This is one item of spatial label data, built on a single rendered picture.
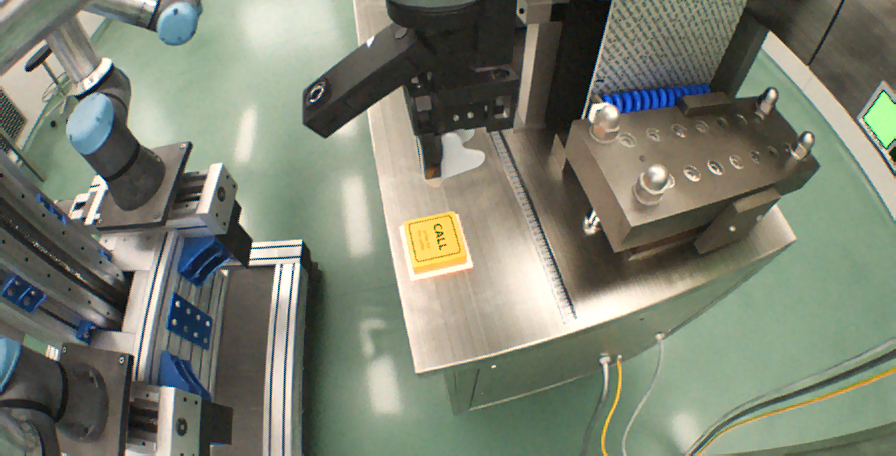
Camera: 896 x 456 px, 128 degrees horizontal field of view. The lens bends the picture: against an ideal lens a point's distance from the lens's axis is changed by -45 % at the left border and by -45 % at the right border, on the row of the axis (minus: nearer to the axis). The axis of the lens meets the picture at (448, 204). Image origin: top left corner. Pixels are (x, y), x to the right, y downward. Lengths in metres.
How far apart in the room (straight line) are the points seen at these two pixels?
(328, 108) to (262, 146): 1.84
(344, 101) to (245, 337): 1.15
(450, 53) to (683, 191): 0.32
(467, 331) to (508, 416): 0.91
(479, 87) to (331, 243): 1.40
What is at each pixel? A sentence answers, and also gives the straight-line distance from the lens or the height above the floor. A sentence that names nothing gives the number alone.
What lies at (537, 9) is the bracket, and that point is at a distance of 0.53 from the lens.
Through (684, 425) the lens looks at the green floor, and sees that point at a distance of 1.59.
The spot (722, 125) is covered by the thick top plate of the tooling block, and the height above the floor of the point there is 1.02.
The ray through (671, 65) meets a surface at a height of 1.07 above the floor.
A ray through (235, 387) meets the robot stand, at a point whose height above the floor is 0.21.
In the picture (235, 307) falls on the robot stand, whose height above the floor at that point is 0.21.
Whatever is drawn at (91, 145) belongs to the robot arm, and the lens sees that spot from 0.87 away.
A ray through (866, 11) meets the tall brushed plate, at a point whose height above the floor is 1.28.
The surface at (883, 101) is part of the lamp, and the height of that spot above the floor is 1.20.
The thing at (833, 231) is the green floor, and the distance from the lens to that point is 2.59.
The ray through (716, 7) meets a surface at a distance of 0.59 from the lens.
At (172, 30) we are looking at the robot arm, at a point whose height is 1.12.
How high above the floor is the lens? 1.37
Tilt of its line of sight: 56 degrees down
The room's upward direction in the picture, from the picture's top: 3 degrees counter-clockwise
